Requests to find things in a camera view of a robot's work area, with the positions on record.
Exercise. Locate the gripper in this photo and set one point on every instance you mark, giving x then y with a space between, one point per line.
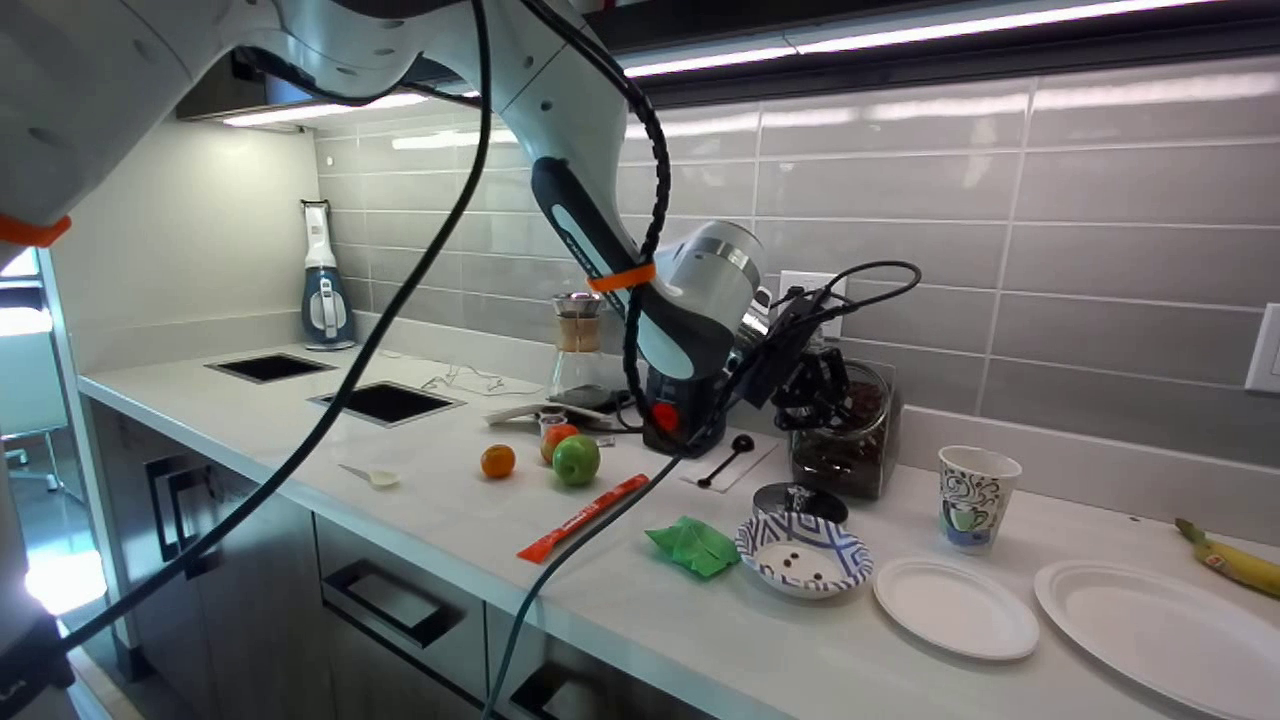
826 365

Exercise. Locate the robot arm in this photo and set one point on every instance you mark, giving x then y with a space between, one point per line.
560 100

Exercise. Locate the glass jar of coffee beans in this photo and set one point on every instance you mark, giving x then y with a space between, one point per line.
850 455

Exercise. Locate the round black jar lid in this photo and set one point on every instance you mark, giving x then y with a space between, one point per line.
800 500

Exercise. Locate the black spoon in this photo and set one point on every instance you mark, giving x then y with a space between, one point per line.
728 459

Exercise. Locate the blue and white patterned bowl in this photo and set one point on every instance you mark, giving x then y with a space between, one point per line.
805 565

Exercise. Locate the glass pour-over coffee maker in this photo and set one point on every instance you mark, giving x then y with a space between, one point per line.
578 350

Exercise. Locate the white plastic spoon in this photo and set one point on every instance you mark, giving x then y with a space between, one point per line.
375 477

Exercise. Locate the white napkin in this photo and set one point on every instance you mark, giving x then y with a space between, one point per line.
755 468

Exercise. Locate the black grinder with red button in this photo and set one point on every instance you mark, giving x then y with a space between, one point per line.
676 415

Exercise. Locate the printed paper cup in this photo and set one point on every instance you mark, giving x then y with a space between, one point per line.
975 500

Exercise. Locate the green folded napkin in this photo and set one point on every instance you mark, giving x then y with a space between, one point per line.
694 546

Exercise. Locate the green apple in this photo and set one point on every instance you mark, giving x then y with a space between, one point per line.
577 461

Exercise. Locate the small white paper plate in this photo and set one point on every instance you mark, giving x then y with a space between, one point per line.
955 608

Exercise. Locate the orange stick sachet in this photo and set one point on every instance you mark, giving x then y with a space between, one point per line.
583 517

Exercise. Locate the red apple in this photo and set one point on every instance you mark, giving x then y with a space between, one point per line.
555 437

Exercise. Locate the small glass cup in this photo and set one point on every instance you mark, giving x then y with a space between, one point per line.
551 421

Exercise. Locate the white flat tool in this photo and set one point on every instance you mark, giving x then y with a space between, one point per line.
530 413

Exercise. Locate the small orange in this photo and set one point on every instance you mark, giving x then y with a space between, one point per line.
497 461

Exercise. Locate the under-cabinet light strip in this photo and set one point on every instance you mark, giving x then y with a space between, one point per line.
320 108
900 35

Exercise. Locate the large white paper plate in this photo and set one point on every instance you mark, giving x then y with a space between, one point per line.
1165 630

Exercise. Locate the banana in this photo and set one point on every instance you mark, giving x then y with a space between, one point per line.
1240 565

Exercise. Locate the drawer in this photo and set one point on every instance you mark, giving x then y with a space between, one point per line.
400 640

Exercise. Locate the blue and white handheld appliance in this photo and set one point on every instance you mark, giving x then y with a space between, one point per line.
326 300

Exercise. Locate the white wall socket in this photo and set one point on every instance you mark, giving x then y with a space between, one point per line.
800 285

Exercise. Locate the white switch plate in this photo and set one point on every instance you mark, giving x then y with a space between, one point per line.
1266 350

